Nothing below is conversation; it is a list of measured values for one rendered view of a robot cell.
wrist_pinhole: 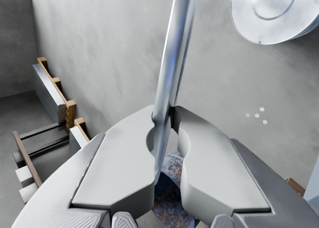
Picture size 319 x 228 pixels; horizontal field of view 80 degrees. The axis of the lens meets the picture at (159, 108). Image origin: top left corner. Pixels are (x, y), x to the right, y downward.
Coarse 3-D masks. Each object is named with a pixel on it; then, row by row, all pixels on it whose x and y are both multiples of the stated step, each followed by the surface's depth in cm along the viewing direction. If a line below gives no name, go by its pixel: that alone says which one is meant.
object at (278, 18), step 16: (240, 0) 71; (256, 0) 67; (272, 0) 63; (288, 0) 61; (304, 0) 58; (240, 16) 72; (256, 16) 69; (272, 16) 65; (288, 16) 62; (304, 16) 60; (240, 32) 74; (256, 32) 70; (272, 32) 67; (288, 32) 64
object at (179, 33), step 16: (176, 0) 9; (192, 0) 12; (176, 16) 9; (192, 16) 24; (176, 32) 10; (176, 48) 10; (176, 64) 10; (160, 80) 10; (176, 80) 13; (160, 96) 10; (176, 96) 29; (160, 112) 11; (160, 128) 11; (160, 144) 12
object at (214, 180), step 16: (176, 112) 12; (192, 112) 12; (176, 128) 12; (192, 128) 10; (208, 128) 10; (192, 144) 9; (208, 144) 9; (224, 144) 9; (192, 160) 8; (208, 160) 8; (224, 160) 8; (240, 160) 8; (192, 176) 7; (208, 176) 7; (224, 176) 7; (240, 176) 7; (192, 192) 7; (208, 192) 7; (224, 192) 7; (240, 192) 7; (256, 192) 7; (192, 208) 7; (208, 208) 7; (224, 208) 6; (240, 208) 6; (256, 208) 6; (208, 224) 7
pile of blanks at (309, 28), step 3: (231, 0) 73; (318, 15) 59; (315, 18) 59; (318, 18) 62; (315, 21) 64; (318, 21) 66; (312, 24) 63; (315, 24) 67; (318, 24) 71; (309, 27) 64; (312, 27) 71; (315, 27) 76; (303, 30) 62; (306, 30) 66; (309, 30) 71; (300, 33) 65; (303, 33) 71; (306, 33) 79; (294, 36) 66; (297, 36) 72; (288, 39) 66
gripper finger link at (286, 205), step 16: (240, 144) 9; (256, 160) 8; (256, 176) 7; (272, 176) 8; (272, 192) 7; (288, 192) 7; (272, 208) 6; (288, 208) 6; (304, 208) 6; (240, 224) 6; (256, 224) 6; (272, 224) 6; (288, 224) 6; (304, 224) 6
